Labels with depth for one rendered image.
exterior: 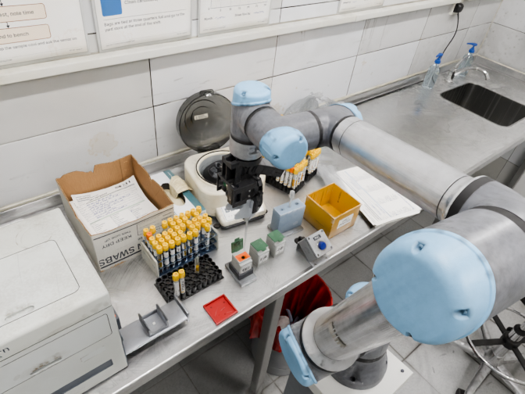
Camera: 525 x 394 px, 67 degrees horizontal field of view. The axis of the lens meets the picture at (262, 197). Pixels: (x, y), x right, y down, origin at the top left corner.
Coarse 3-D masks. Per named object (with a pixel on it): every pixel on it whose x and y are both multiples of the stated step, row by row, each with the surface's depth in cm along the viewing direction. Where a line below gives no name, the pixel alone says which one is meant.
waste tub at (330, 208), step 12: (312, 192) 132; (324, 192) 137; (336, 192) 137; (312, 204) 129; (324, 204) 142; (336, 204) 140; (348, 204) 134; (360, 204) 130; (312, 216) 132; (324, 216) 127; (336, 216) 138; (348, 216) 129; (324, 228) 129; (336, 228) 129
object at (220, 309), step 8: (224, 296) 109; (208, 304) 106; (216, 304) 107; (224, 304) 107; (232, 304) 107; (208, 312) 104; (216, 312) 105; (224, 312) 106; (232, 312) 106; (216, 320) 104; (224, 320) 103
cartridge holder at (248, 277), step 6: (228, 264) 116; (228, 270) 116; (234, 270) 112; (252, 270) 114; (234, 276) 113; (240, 276) 111; (246, 276) 113; (252, 276) 114; (240, 282) 112; (246, 282) 112
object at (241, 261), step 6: (240, 252) 112; (246, 252) 112; (234, 258) 111; (240, 258) 110; (246, 258) 111; (234, 264) 112; (240, 264) 110; (246, 264) 110; (240, 270) 110; (246, 270) 112
